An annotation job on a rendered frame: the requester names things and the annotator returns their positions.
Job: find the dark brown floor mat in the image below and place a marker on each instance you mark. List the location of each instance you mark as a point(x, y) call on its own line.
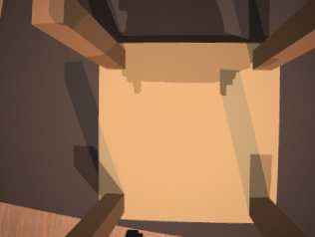
point(49, 105)

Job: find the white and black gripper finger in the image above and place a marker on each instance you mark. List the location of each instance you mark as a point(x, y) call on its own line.
point(134, 233)

